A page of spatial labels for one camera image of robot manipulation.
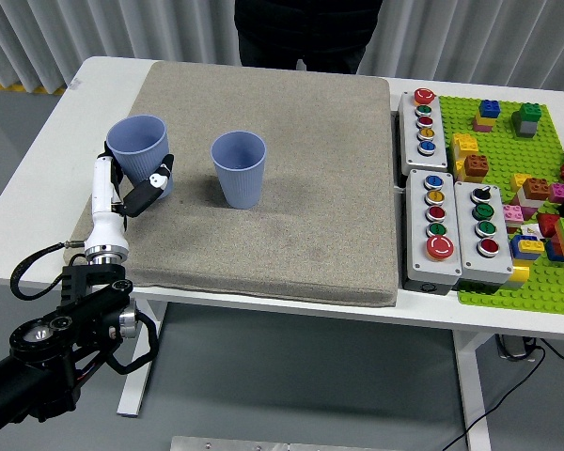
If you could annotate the person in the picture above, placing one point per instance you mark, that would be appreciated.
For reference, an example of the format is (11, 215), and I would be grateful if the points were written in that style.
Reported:
(310, 33)

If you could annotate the pink toy brick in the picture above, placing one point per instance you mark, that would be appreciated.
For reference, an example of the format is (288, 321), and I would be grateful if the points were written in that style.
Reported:
(513, 213)
(479, 127)

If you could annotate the white printed toy tile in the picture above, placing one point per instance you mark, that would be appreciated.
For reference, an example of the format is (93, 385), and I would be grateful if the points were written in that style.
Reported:
(530, 230)

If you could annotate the yellow round toy brick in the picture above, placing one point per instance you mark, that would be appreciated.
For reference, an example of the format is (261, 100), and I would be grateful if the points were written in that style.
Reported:
(521, 275)

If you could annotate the grey five-button control box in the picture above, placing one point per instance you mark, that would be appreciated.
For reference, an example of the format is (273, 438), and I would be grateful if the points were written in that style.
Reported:
(420, 160)
(418, 263)

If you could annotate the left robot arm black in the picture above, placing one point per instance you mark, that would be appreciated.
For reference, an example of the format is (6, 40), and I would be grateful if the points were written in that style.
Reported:
(89, 286)

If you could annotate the green toy brick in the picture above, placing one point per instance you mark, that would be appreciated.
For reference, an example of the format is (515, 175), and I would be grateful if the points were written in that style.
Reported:
(529, 112)

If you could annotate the grey selector switch control box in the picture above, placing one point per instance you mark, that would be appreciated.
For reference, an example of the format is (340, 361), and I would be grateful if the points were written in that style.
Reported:
(470, 263)

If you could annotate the grey-brown mat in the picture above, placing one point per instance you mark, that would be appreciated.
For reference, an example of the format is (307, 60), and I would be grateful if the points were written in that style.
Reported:
(272, 211)

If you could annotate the red toy brick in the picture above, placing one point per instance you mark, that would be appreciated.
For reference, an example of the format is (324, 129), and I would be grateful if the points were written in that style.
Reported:
(547, 224)

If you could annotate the magenta toy brick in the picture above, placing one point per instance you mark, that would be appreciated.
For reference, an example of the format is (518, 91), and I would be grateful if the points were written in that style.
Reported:
(559, 192)

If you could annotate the white curtain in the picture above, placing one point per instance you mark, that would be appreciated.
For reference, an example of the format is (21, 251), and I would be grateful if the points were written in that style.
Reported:
(122, 28)

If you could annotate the white toy brick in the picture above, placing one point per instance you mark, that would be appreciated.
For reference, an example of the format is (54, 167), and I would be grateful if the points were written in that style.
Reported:
(531, 202)

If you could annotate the brown toy brick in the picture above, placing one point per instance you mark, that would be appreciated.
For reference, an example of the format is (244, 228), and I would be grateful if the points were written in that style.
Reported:
(475, 165)
(536, 188)

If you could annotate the blue toy brick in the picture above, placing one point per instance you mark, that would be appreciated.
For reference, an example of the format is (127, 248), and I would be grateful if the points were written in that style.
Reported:
(553, 253)
(517, 249)
(490, 109)

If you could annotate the grey toy brick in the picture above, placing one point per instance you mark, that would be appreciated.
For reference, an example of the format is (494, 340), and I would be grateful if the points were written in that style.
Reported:
(527, 129)

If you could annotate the white table leg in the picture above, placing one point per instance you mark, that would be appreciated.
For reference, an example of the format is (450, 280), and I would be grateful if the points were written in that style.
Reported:
(472, 390)
(141, 390)

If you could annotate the yellow floor tape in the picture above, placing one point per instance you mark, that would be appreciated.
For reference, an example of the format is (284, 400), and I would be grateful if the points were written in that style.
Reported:
(9, 87)

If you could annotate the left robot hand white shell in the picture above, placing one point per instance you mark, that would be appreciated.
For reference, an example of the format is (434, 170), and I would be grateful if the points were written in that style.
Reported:
(102, 197)

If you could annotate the green toy baseplate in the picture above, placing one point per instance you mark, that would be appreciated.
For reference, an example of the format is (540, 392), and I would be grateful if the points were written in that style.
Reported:
(503, 145)

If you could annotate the blue ribbed cup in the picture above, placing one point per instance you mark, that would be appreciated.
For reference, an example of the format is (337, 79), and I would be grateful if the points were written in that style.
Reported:
(141, 160)
(239, 183)

